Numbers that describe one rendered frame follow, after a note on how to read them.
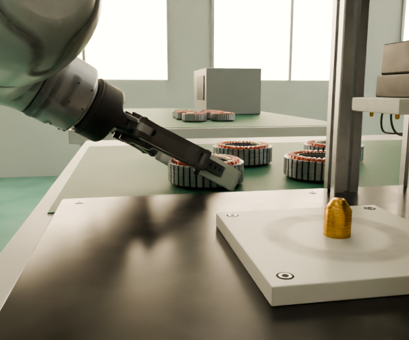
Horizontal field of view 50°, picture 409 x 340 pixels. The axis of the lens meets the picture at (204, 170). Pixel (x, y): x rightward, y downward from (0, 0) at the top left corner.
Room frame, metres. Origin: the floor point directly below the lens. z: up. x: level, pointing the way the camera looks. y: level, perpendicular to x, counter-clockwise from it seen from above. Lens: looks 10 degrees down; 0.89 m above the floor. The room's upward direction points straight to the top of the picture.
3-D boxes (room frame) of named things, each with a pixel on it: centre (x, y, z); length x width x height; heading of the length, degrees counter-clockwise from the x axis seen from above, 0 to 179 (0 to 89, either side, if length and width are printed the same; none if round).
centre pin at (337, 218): (0.31, -0.10, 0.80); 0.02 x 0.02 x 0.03
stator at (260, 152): (0.83, -0.07, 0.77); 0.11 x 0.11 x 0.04
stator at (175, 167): (0.64, 0.00, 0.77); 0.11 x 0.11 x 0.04
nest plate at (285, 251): (0.31, -0.10, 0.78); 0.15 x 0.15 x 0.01; 10
